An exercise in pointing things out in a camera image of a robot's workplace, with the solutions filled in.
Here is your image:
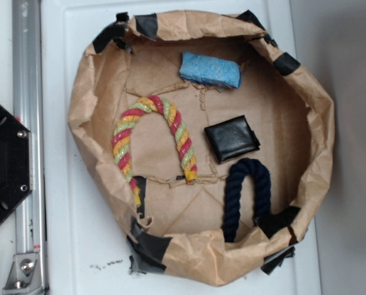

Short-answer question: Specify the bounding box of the brown paper bag bin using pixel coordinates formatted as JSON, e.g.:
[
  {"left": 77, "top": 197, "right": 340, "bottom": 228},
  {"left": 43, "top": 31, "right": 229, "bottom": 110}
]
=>
[{"left": 68, "top": 10, "right": 335, "bottom": 286}]

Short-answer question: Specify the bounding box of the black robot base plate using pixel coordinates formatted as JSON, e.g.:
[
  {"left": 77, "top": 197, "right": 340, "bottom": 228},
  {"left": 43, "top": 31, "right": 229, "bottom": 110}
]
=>
[{"left": 0, "top": 105, "right": 31, "bottom": 225}]

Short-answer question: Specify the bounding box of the multicolour twisted rope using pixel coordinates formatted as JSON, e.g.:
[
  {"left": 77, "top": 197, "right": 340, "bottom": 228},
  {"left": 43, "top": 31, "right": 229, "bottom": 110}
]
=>
[{"left": 111, "top": 95, "right": 199, "bottom": 207}]

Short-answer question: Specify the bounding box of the metal corner bracket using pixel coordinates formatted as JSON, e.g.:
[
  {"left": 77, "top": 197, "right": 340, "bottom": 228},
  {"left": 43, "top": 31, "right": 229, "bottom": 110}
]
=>
[{"left": 2, "top": 253, "right": 42, "bottom": 294}]

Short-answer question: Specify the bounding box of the black leather wallet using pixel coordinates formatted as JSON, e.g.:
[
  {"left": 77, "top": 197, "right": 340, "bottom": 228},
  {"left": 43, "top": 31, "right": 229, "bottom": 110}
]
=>
[{"left": 204, "top": 116, "right": 260, "bottom": 164}]

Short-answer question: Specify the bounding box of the aluminium frame rail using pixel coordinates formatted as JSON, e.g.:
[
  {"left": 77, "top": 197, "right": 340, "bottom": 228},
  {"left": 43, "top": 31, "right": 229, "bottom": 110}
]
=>
[{"left": 12, "top": 1, "right": 49, "bottom": 294}]

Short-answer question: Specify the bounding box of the navy blue twisted rope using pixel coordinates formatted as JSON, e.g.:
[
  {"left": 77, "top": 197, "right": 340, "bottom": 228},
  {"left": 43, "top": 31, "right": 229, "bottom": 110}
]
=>
[{"left": 221, "top": 158, "right": 272, "bottom": 243}]

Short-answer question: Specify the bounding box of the blue sponge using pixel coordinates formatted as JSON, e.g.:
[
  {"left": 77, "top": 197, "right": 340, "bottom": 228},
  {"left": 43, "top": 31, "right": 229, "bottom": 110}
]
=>
[{"left": 179, "top": 52, "right": 241, "bottom": 89}]

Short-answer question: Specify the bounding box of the white plastic tray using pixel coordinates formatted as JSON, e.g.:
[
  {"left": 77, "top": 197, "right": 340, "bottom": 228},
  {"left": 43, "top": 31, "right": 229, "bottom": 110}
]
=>
[{"left": 41, "top": 1, "right": 321, "bottom": 294}]

